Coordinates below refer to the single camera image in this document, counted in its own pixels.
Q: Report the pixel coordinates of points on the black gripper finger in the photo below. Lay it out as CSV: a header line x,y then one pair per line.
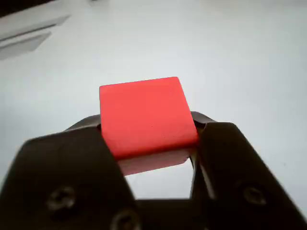
x,y
67,172
237,167

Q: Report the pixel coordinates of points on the red lego block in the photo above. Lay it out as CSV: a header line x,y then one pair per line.
x,y
144,112

